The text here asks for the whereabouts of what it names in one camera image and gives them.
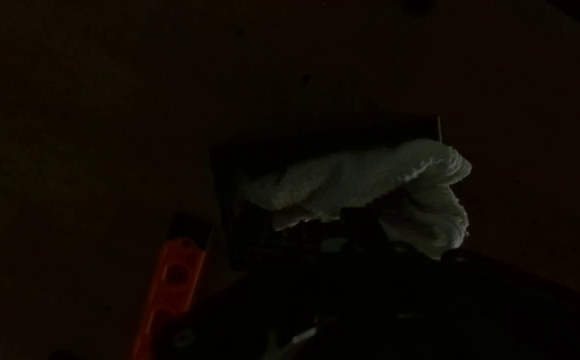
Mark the red plastic object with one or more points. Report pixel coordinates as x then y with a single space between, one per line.
172 287

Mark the black box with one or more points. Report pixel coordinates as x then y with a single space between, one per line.
236 172

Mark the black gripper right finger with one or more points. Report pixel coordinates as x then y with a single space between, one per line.
530 292

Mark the white cloth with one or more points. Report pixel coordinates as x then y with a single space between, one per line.
370 183

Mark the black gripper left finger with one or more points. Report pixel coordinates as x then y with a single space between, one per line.
258 231

